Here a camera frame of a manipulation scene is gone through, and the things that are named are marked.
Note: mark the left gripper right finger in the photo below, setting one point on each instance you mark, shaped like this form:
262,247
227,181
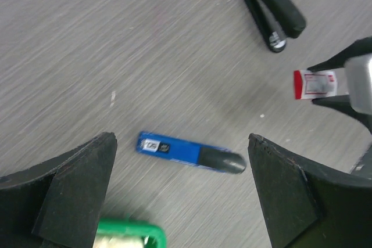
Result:
307,204

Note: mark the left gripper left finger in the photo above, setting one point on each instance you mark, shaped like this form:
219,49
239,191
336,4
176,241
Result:
58,202

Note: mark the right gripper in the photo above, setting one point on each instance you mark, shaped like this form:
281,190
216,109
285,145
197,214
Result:
356,59

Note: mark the red white staple box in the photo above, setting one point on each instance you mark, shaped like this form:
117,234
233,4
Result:
313,85

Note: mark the blue stapler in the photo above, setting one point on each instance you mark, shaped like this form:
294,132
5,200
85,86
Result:
190,153

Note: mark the black stapler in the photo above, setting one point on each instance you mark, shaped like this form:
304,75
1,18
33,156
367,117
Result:
277,20

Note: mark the green plastic tray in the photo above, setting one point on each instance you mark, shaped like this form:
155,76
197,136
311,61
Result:
151,235

